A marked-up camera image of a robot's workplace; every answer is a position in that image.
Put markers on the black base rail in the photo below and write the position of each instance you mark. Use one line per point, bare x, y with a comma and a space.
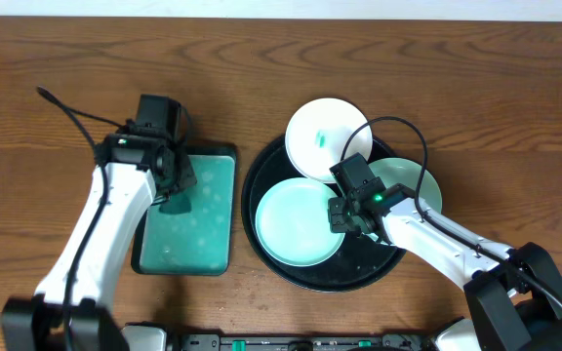
216, 342

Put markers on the green sponge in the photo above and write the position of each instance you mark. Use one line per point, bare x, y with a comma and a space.
176, 204

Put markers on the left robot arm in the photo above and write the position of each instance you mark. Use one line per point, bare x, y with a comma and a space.
71, 307

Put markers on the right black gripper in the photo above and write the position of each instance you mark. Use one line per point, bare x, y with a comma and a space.
338, 214

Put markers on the black round tray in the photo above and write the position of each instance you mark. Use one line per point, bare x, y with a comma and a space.
358, 263

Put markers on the green rectangular water tray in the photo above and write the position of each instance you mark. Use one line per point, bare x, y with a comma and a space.
197, 243

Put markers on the white plate top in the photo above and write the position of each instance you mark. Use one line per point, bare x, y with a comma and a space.
317, 133

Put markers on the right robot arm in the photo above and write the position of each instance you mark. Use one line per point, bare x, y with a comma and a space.
514, 296

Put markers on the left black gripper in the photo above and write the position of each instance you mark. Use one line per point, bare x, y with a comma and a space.
181, 176

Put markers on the pale green plate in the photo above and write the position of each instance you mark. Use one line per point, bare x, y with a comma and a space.
398, 170
292, 222

